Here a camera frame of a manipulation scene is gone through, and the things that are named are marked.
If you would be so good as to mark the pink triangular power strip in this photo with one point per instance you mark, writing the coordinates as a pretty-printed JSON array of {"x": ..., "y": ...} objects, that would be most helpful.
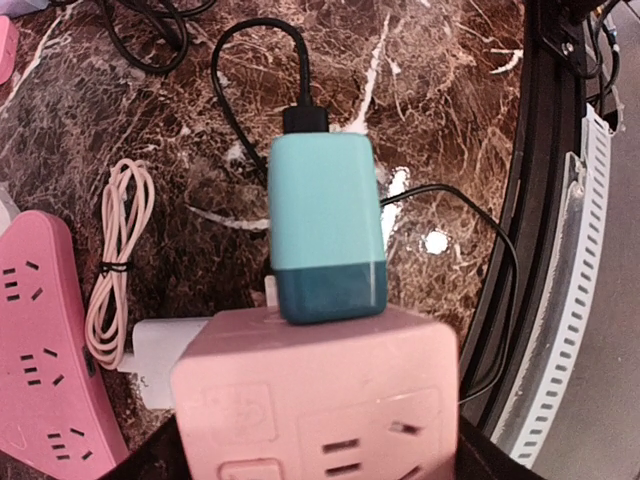
[{"x": 55, "y": 412}]

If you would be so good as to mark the teal charger plug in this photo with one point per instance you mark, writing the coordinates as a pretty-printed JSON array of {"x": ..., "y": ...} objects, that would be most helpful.
[{"x": 326, "y": 242}]

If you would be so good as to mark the pink charger plug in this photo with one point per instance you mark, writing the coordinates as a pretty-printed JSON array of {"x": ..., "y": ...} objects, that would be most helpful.
[{"x": 9, "y": 37}]

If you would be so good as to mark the pink white cube adapter cluster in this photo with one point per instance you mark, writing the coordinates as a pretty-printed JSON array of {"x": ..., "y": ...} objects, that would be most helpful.
[{"x": 372, "y": 398}]

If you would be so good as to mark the white slotted cable duct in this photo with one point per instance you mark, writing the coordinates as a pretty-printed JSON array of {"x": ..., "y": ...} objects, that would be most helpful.
[{"x": 566, "y": 301}]

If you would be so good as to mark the white usb charger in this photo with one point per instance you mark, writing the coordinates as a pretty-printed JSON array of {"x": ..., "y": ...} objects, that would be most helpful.
[{"x": 157, "y": 346}]

